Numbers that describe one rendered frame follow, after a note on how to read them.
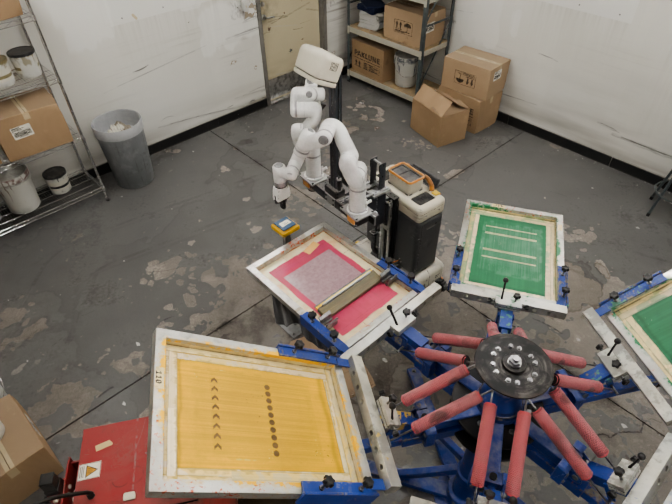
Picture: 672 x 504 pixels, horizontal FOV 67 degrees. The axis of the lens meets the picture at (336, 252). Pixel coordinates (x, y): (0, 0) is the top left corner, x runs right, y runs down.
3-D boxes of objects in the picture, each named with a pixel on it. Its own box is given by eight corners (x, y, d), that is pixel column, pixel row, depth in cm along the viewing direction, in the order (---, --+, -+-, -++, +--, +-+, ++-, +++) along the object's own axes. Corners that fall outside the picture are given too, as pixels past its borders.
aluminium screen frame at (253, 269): (246, 272, 284) (246, 267, 282) (324, 225, 313) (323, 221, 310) (342, 357, 242) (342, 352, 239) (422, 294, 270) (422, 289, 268)
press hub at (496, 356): (412, 495, 286) (443, 356, 194) (454, 449, 305) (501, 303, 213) (468, 551, 265) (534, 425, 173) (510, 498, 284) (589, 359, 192)
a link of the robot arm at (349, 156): (343, 110, 261) (337, 128, 247) (370, 168, 282) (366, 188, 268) (319, 118, 267) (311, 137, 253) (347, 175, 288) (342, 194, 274)
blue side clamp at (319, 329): (300, 323, 258) (299, 315, 254) (307, 318, 261) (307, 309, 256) (340, 359, 242) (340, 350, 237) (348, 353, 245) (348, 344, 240)
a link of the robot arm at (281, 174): (299, 162, 284) (295, 172, 277) (300, 178, 291) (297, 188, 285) (273, 160, 286) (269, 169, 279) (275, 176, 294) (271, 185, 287)
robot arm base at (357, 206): (362, 198, 302) (363, 176, 292) (376, 208, 295) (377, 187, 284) (342, 208, 296) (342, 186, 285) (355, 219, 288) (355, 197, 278)
